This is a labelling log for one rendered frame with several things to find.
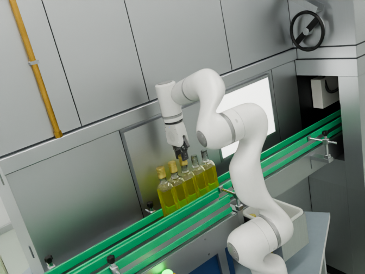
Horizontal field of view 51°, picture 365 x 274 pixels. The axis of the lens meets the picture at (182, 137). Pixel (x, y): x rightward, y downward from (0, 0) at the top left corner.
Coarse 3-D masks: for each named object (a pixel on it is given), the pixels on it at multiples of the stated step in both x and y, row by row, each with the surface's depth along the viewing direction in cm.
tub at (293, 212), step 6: (282, 204) 171; (288, 204) 168; (246, 210) 172; (252, 210) 174; (258, 210) 176; (288, 210) 169; (294, 210) 166; (300, 210) 162; (246, 216) 168; (252, 216) 166; (294, 216) 159
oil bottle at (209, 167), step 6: (204, 162) 168; (210, 162) 168; (204, 168) 168; (210, 168) 168; (210, 174) 169; (216, 174) 171; (210, 180) 169; (216, 180) 171; (210, 186) 170; (216, 186) 172
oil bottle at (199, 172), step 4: (192, 168) 166; (196, 168) 165; (200, 168) 165; (196, 172) 164; (200, 172) 165; (204, 172) 166; (196, 176) 164; (200, 176) 166; (204, 176) 167; (196, 180) 165; (200, 180) 166; (204, 180) 167; (200, 184) 166; (204, 184) 168; (208, 184) 169; (200, 188) 167; (204, 188) 168; (208, 188) 169; (200, 192) 167; (204, 192) 168; (200, 196) 168
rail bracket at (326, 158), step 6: (324, 132) 193; (312, 138) 201; (324, 138) 194; (312, 156) 204; (318, 156) 202; (324, 156) 198; (330, 156) 198; (312, 162) 206; (324, 162) 198; (330, 162) 197; (312, 168) 207
